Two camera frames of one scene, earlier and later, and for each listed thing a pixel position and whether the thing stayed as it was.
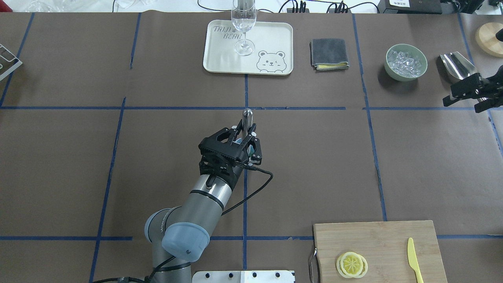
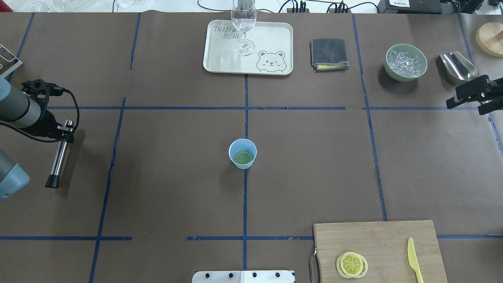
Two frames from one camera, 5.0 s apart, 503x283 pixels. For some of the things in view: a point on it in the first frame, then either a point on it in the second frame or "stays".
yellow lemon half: (351, 265) stays
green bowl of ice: (404, 62) stays
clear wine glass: (243, 16) stays
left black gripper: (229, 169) -> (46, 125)
